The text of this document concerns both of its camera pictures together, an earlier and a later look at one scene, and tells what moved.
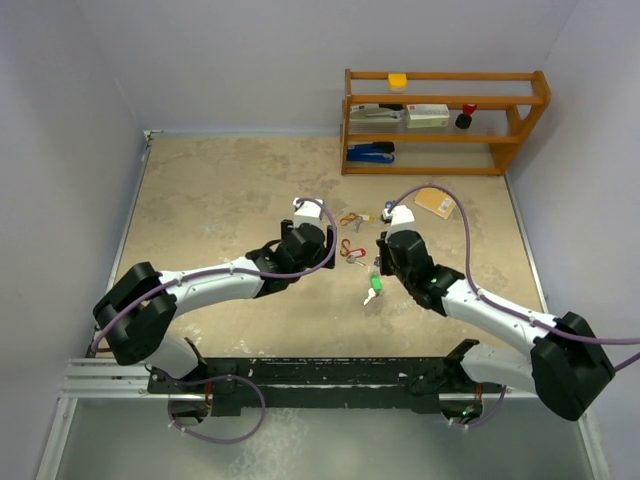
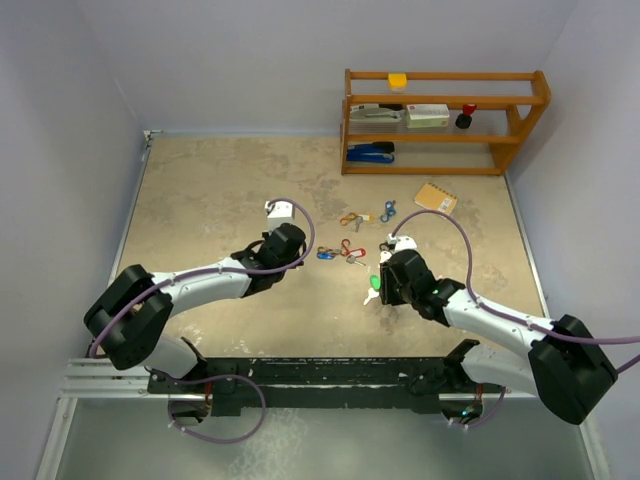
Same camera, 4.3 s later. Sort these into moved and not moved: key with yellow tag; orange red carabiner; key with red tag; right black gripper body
Moved: right black gripper body
Not moved: key with red tag; orange red carabiner; key with yellow tag
